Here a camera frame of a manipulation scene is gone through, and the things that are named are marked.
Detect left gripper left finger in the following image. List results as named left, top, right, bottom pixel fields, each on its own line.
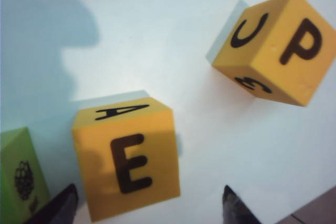
left=26, top=183, right=79, bottom=224

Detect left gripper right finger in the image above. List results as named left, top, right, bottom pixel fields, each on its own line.
left=222, top=185, right=263, bottom=224

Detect yellow foam block alligator print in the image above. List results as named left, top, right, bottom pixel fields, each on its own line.
left=71, top=97, right=182, bottom=222

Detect green foam block number 7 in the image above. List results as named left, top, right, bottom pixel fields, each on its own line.
left=0, top=126, right=51, bottom=224

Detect yellow foam block number 3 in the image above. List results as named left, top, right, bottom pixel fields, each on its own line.
left=212, top=0, right=336, bottom=107

